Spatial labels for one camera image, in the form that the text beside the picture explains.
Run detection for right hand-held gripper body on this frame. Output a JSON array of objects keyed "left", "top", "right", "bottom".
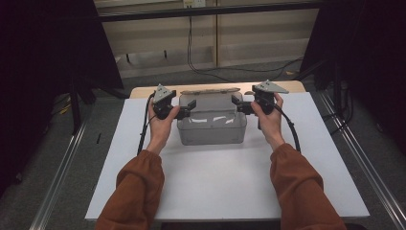
[{"left": 251, "top": 79, "right": 290, "bottom": 116}]

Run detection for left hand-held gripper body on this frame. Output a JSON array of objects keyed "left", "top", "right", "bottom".
[{"left": 151, "top": 83, "right": 178, "bottom": 121}]

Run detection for clear grey box lid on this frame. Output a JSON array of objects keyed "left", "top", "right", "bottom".
[{"left": 179, "top": 87, "right": 241, "bottom": 96}]

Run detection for clear grey storage box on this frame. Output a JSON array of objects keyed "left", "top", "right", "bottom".
[{"left": 175, "top": 91, "right": 249, "bottom": 147}]

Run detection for person's left hand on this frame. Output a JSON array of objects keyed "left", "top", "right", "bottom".
[{"left": 146, "top": 104, "right": 182, "bottom": 155}]

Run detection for person's right hand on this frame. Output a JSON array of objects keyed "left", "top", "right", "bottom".
[{"left": 250, "top": 92, "right": 286, "bottom": 151}]

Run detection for black metal stand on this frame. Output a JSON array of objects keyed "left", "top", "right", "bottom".
[
  {"left": 331, "top": 60, "right": 344, "bottom": 113},
  {"left": 68, "top": 72, "right": 98, "bottom": 136}
]

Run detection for black horizontal bar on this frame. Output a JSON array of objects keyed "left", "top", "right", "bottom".
[{"left": 98, "top": 1, "right": 322, "bottom": 23}]

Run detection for black curtain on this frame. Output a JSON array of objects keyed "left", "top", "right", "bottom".
[
  {"left": 0, "top": 0, "right": 125, "bottom": 196},
  {"left": 300, "top": 0, "right": 406, "bottom": 155}
]

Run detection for thin black floor cable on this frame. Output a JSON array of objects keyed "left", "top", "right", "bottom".
[{"left": 219, "top": 57, "right": 305, "bottom": 82}]

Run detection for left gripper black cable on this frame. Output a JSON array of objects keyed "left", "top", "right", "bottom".
[{"left": 136, "top": 92, "right": 158, "bottom": 157}]

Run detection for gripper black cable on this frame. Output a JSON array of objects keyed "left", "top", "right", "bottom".
[
  {"left": 136, "top": 92, "right": 158, "bottom": 157},
  {"left": 273, "top": 103, "right": 303, "bottom": 154}
]

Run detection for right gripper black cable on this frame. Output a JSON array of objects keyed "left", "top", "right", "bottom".
[{"left": 273, "top": 103, "right": 303, "bottom": 154}]

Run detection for hanging black cable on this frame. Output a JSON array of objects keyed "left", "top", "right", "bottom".
[{"left": 186, "top": 15, "right": 234, "bottom": 83}]

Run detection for bundle of black cables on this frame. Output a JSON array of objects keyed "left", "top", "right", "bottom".
[{"left": 322, "top": 80, "right": 356, "bottom": 136}]

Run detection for white wall outlet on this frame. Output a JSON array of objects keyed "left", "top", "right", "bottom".
[{"left": 183, "top": 0, "right": 207, "bottom": 10}]

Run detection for metal floor rail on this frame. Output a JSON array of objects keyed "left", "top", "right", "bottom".
[
  {"left": 317, "top": 90, "right": 406, "bottom": 230},
  {"left": 29, "top": 104, "right": 94, "bottom": 230}
]

